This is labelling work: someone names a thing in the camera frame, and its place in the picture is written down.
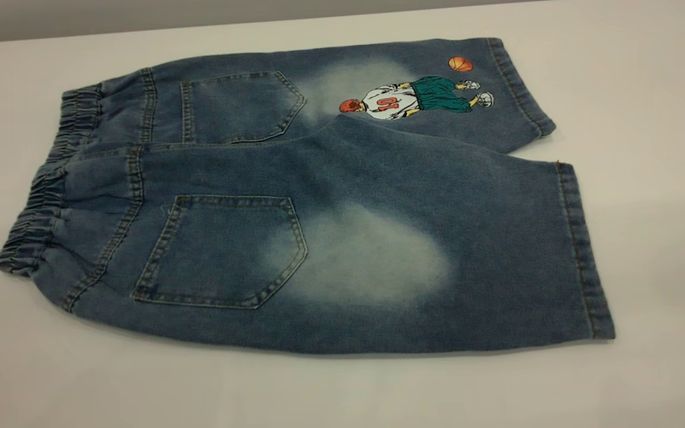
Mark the white table cover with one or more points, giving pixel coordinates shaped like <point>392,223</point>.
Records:
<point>663,178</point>

